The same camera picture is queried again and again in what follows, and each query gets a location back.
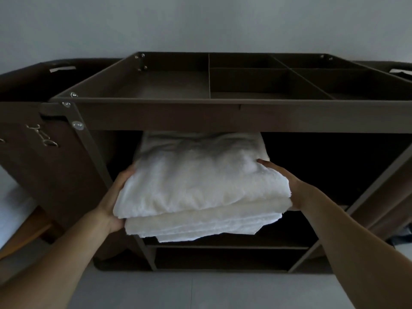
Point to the person's left hand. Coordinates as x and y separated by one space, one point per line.
109 205

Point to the person's right hand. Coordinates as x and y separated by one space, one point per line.
294 189

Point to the person's left thumb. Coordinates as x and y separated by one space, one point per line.
126 176

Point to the person's right thumb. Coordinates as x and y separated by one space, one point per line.
272 167

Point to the white fluffy towel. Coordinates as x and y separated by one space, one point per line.
199 176

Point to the white thin towel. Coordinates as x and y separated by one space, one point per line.
206 223

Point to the person's right forearm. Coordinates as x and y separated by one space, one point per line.
350 250

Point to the person's left forearm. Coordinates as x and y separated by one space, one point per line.
54 263

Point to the brown housekeeping cart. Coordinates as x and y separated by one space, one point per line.
225 112

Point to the brown fabric cart bag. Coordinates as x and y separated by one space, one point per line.
48 176

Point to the metal hook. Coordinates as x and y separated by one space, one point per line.
41 135

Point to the wooden furniture leg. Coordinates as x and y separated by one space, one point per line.
27 231

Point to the white bed sheet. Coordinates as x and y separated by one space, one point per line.
13 205

